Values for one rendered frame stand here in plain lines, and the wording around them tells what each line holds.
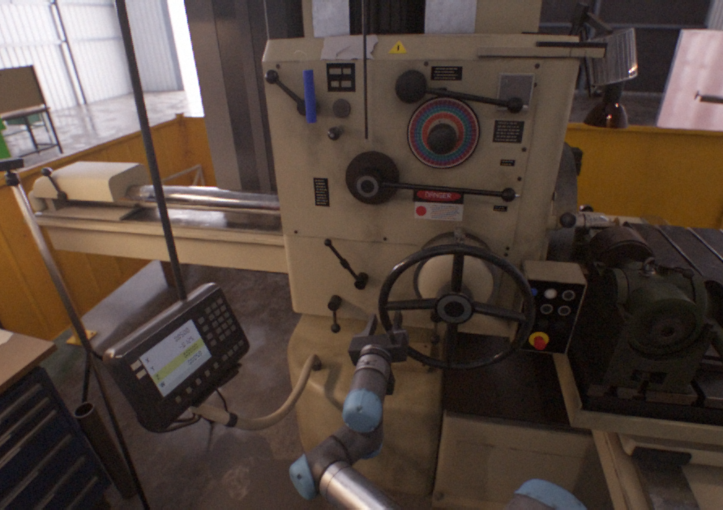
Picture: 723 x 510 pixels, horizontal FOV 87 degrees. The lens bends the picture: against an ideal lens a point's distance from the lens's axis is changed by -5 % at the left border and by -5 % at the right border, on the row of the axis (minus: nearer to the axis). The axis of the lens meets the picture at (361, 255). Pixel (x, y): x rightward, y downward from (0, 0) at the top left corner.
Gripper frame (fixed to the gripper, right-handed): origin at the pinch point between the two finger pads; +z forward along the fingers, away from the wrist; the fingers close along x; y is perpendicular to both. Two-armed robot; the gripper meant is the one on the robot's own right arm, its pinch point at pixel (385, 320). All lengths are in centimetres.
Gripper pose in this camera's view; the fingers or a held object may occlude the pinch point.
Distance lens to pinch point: 105.5
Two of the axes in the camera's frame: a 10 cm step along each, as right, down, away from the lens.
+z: 2.1, -4.8, 8.5
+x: -9.3, 1.6, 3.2
